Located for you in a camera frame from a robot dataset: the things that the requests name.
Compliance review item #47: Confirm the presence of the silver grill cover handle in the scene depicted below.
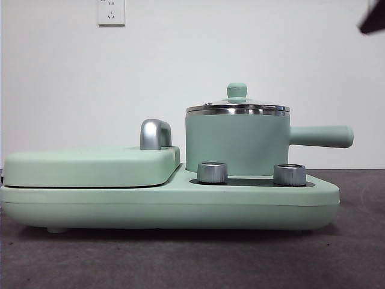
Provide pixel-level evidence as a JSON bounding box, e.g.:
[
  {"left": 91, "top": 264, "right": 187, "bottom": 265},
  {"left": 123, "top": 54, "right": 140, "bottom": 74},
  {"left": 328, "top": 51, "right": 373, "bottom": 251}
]
[{"left": 140, "top": 119, "right": 173, "bottom": 151}]

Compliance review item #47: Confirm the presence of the glass lid with green knob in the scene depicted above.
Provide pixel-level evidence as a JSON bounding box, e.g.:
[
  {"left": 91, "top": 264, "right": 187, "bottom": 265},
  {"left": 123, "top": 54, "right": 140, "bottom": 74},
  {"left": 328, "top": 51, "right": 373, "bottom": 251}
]
[{"left": 185, "top": 82, "right": 291, "bottom": 117}]

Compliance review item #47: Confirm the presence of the mint green pot with handle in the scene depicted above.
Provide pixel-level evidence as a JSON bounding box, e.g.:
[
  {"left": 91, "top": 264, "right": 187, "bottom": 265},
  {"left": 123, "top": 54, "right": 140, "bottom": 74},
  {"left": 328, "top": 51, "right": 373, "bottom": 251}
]
[{"left": 185, "top": 105, "right": 354, "bottom": 178}]

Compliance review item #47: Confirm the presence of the silver control knob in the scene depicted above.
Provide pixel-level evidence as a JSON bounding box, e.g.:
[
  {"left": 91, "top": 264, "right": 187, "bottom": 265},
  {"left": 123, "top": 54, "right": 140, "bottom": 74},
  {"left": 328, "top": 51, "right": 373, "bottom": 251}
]
[
  {"left": 197, "top": 161, "right": 229, "bottom": 184},
  {"left": 273, "top": 163, "right": 307, "bottom": 186}
]

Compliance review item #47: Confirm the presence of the mint green hinged grill cover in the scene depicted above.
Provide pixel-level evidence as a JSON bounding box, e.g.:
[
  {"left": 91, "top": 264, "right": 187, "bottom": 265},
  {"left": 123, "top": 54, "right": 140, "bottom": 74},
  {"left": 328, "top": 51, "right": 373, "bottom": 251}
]
[{"left": 2, "top": 145, "right": 182, "bottom": 188}]

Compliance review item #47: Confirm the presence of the black control panel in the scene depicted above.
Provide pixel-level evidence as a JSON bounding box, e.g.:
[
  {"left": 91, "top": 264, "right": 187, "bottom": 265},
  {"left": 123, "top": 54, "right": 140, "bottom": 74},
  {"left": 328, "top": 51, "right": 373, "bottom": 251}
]
[{"left": 189, "top": 178, "right": 308, "bottom": 187}]

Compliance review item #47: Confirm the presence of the white wall socket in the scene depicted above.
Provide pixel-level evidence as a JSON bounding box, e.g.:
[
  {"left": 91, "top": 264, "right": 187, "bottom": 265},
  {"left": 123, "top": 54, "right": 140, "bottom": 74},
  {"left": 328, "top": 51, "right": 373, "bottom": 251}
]
[{"left": 97, "top": 0, "right": 126, "bottom": 27}]

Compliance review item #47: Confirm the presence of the mint green cooker base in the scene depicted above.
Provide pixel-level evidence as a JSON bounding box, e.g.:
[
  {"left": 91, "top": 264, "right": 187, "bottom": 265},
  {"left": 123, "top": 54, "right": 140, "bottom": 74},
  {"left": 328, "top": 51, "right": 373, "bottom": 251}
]
[{"left": 0, "top": 163, "right": 341, "bottom": 234}]

